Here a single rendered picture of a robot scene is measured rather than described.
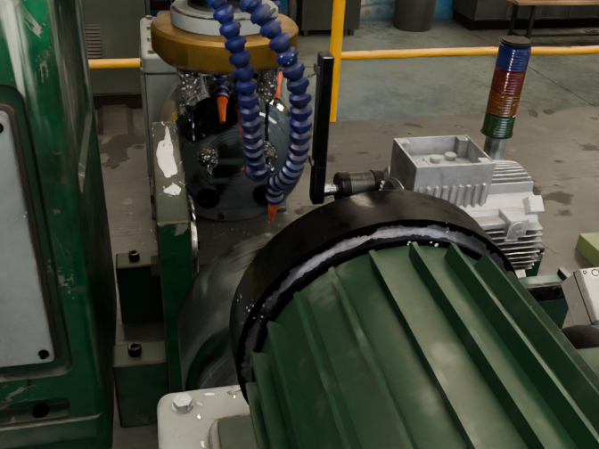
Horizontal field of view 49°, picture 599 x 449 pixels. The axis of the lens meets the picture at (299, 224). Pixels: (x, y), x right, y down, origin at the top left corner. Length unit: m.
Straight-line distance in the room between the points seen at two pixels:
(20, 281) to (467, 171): 0.60
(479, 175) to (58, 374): 0.63
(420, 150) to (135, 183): 0.79
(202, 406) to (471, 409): 0.30
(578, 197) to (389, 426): 1.49
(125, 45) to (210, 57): 3.30
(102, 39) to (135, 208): 2.62
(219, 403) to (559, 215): 1.22
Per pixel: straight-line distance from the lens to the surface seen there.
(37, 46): 0.68
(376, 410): 0.29
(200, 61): 0.78
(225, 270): 0.71
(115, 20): 4.03
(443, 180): 0.97
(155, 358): 0.94
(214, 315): 0.67
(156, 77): 1.33
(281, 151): 1.16
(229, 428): 0.50
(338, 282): 0.34
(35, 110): 0.70
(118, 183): 1.63
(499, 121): 1.37
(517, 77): 1.34
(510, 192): 1.05
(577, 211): 1.68
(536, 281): 1.17
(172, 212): 0.80
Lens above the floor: 1.55
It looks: 31 degrees down
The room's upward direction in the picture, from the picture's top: 3 degrees clockwise
